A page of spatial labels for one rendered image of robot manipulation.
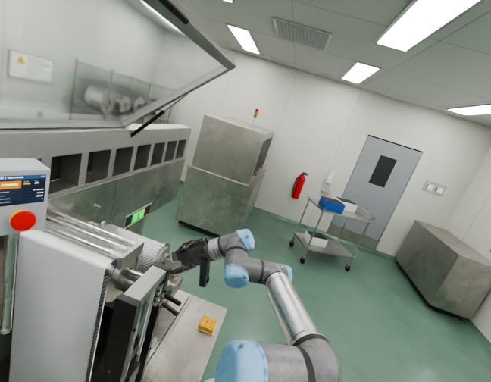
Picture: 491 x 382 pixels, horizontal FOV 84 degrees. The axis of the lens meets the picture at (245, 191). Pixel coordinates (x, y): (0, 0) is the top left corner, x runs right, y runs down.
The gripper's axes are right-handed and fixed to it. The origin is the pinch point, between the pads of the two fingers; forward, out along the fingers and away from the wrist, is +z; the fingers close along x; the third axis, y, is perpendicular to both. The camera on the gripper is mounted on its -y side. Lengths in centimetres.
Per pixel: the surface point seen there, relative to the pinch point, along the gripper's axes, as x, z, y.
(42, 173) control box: 52, -27, 39
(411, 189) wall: -452, -214, -159
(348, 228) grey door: -452, -86, -196
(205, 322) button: -16.6, 6.0, -35.4
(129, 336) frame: 41.6, -15.2, 3.9
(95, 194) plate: -4.2, 17.3, 36.5
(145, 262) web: 4.7, 3.2, 6.9
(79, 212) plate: 3.0, 20.8, 32.4
